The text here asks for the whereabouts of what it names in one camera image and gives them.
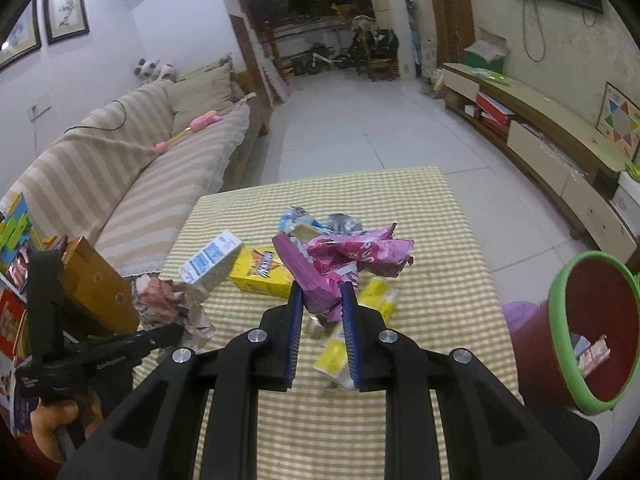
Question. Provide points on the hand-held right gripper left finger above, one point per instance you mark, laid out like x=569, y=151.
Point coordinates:
x=295, y=340

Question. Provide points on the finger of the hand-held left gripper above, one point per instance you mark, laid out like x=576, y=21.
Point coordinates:
x=160, y=337
x=46, y=300

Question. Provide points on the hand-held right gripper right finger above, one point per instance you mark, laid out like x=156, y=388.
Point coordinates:
x=351, y=340

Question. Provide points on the yellow white packet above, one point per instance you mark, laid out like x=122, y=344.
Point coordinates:
x=332, y=360

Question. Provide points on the brown paper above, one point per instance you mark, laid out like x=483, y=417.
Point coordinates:
x=170, y=305

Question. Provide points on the yellow cartoon packet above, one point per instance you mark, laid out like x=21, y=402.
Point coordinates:
x=377, y=297

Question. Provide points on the magenta paper box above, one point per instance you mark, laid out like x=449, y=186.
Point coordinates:
x=310, y=275

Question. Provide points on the yellow printed box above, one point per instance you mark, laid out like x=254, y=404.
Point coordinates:
x=260, y=270

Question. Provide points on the pink foil wrapper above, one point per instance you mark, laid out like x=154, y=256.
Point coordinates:
x=375, y=252

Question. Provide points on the blue white milk carton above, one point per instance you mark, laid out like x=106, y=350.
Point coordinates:
x=210, y=260

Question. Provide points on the silver wrapper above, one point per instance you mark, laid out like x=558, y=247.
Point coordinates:
x=345, y=222

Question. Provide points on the blue white wrapper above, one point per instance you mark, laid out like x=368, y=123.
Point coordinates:
x=300, y=220

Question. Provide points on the red bin with green rim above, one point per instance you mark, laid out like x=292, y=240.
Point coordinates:
x=600, y=300

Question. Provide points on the person's left hand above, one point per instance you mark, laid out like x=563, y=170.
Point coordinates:
x=50, y=430

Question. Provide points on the red white printed carton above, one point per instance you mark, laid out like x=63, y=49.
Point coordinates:
x=10, y=340

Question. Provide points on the wooden side table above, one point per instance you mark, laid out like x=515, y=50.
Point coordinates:
x=100, y=285

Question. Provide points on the colourful toy board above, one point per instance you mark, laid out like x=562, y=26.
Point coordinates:
x=17, y=225

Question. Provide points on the yellow checkered tablecloth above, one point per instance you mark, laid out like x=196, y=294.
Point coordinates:
x=440, y=270

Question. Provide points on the beige striped sofa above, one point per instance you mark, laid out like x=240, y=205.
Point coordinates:
x=130, y=180

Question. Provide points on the purple plastic bag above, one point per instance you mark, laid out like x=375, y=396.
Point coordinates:
x=522, y=317

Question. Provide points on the pink toy wand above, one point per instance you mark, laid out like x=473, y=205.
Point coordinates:
x=202, y=121

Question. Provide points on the beige pillow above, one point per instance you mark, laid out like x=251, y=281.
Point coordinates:
x=200, y=95

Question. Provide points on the panda plush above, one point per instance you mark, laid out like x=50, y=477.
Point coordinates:
x=146, y=70

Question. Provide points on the pink white plush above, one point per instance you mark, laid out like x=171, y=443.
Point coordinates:
x=167, y=73

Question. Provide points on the red flat box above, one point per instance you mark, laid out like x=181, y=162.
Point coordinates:
x=495, y=110

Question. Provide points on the wooden chair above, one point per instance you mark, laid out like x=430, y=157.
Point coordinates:
x=382, y=67

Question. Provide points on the white balance bike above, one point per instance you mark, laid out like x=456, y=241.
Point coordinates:
x=320, y=62

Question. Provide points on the cream wooden television cabinet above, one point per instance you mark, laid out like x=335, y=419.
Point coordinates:
x=545, y=115

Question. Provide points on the green book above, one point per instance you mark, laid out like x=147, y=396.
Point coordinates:
x=492, y=75

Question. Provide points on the white box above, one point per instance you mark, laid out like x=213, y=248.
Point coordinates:
x=627, y=205

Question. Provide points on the open cardboard box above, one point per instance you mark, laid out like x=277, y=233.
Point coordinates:
x=485, y=52

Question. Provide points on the small green item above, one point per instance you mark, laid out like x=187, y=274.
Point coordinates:
x=634, y=170

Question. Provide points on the star checkers board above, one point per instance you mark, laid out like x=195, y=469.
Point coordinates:
x=620, y=120

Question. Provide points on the white wall switch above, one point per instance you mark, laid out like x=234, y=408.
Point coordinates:
x=41, y=111

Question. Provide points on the framed wall picture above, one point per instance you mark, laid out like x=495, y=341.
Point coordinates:
x=20, y=35
x=65, y=5

